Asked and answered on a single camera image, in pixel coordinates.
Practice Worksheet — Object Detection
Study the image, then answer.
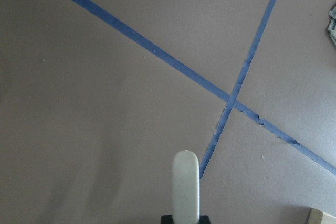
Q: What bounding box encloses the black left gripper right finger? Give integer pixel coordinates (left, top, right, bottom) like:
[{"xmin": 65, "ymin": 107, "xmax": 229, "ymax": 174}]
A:
[{"xmin": 199, "ymin": 215, "xmax": 211, "ymax": 224}]

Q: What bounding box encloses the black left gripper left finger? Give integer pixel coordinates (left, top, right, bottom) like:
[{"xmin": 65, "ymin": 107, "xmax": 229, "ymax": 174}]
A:
[{"xmin": 160, "ymin": 215, "xmax": 174, "ymax": 224}]

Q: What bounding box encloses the grey and yellow cloth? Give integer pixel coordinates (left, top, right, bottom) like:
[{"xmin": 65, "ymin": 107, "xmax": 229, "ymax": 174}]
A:
[{"xmin": 327, "ymin": 5, "xmax": 336, "ymax": 46}]

